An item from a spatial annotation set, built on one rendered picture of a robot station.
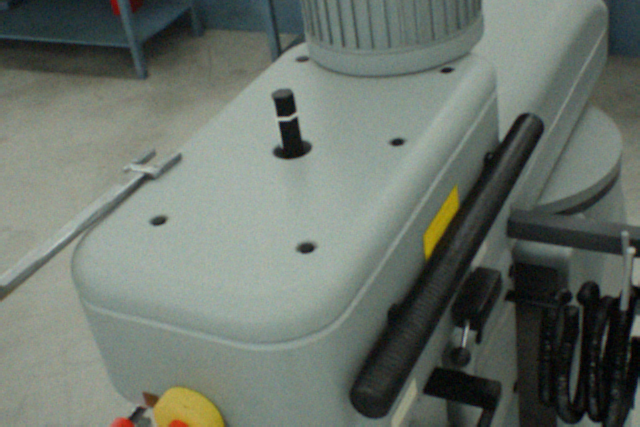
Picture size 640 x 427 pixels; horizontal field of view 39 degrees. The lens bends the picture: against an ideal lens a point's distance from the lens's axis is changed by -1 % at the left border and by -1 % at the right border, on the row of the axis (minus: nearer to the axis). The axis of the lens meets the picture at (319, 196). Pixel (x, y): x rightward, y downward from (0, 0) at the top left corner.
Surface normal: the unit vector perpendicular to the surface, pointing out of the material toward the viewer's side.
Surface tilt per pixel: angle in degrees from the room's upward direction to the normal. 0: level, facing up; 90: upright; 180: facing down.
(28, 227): 0
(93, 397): 0
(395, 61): 90
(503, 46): 0
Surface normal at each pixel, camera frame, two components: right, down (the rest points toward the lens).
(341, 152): -0.14, -0.83
